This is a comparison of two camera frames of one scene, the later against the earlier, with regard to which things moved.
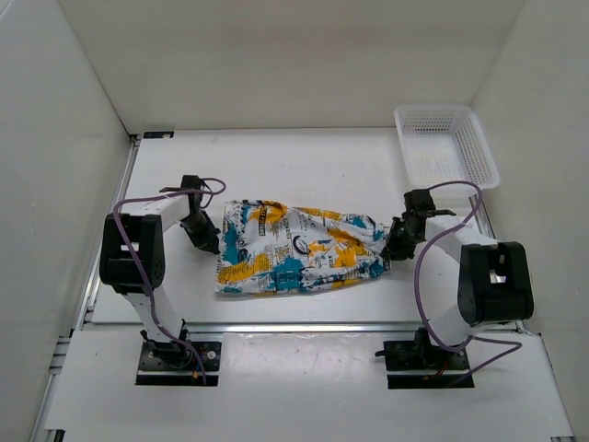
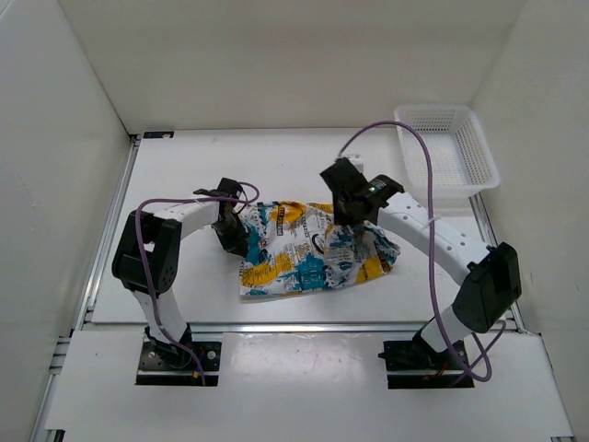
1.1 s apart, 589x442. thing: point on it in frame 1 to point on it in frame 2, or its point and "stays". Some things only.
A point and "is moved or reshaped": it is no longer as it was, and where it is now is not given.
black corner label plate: (150, 134) stays
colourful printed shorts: (270, 248) is moved or reshaped
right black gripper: (392, 250) to (341, 218)
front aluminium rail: (305, 328) stays
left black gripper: (203, 241) to (238, 244)
